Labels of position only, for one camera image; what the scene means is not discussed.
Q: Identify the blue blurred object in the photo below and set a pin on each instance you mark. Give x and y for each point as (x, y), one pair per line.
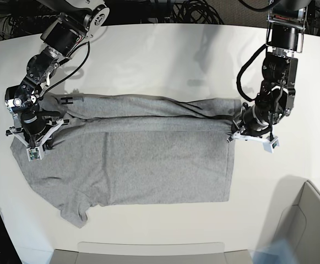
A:
(279, 252)

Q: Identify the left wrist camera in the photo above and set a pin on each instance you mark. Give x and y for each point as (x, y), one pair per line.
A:
(270, 143)

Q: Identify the white box at right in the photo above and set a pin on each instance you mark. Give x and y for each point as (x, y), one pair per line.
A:
(299, 225)

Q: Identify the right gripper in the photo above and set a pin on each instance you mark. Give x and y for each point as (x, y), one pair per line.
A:
(35, 127)

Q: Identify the grey chair at bottom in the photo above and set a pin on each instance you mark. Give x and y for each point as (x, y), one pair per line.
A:
(88, 252)

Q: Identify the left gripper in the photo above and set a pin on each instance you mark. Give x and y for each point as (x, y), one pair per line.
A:
(251, 124)

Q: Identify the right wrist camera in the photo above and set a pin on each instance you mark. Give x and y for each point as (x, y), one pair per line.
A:
(36, 153)

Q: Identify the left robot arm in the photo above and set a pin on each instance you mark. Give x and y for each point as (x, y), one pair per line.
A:
(286, 27)

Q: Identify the grey T-shirt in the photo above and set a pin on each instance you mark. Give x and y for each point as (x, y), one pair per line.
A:
(126, 150)

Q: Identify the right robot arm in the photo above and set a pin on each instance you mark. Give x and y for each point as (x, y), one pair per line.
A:
(76, 23)

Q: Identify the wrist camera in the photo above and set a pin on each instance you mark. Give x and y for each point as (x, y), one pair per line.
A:
(270, 143)
(36, 153)

